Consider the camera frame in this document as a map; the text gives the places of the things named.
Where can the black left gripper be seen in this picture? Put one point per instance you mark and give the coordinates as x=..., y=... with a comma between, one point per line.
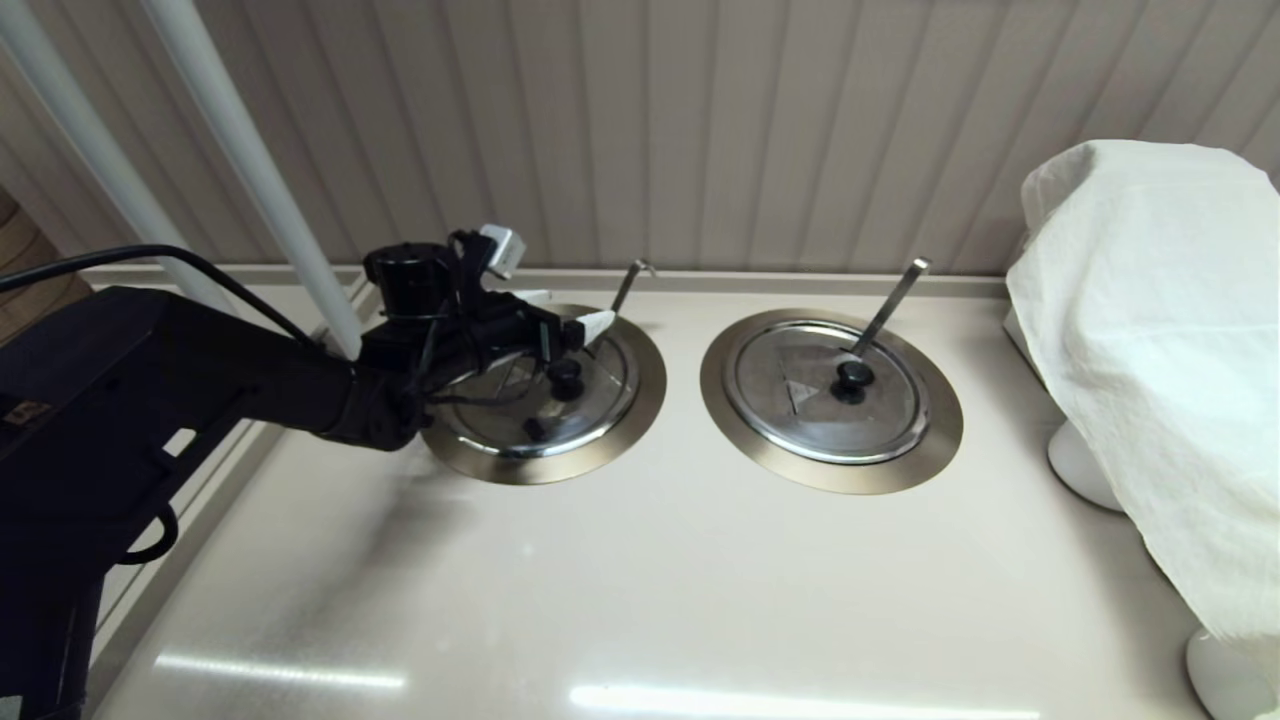
x=470, y=345

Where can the hinged steel lid black knob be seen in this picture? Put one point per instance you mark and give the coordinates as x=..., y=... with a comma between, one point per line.
x=800, y=425
x=590, y=410

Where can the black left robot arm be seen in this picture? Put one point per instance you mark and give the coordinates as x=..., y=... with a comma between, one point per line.
x=150, y=400

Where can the grey metal pole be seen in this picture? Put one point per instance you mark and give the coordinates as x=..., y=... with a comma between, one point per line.
x=90, y=140
x=250, y=170

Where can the bamboo steamer stack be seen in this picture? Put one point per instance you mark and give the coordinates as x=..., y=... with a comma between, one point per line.
x=25, y=270

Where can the white round appliance foot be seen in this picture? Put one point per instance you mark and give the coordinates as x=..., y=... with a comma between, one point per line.
x=1080, y=470
x=1225, y=680

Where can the white cloth cover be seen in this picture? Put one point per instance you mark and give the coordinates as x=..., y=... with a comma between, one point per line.
x=1150, y=350

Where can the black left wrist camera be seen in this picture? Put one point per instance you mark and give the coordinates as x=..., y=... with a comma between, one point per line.
x=420, y=275

